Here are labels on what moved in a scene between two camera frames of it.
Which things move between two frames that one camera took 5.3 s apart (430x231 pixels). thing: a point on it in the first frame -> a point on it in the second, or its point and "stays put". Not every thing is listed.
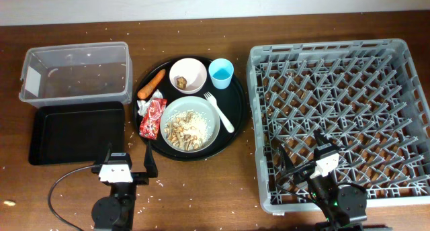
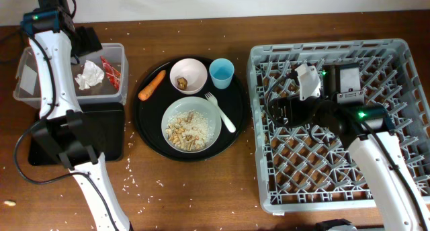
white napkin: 144,105 -> 92,74
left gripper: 142,178 -> 91,42
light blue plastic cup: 221,71 stays put
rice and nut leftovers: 189,130 stays put
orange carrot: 144,92 stays put
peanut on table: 9,203 stays put
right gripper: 287,164 -> 294,103
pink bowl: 194,72 stays put
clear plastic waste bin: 78,72 stays put
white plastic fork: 226,123 stays put
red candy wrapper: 149,125 -> 111,72
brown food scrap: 181,82 stays put
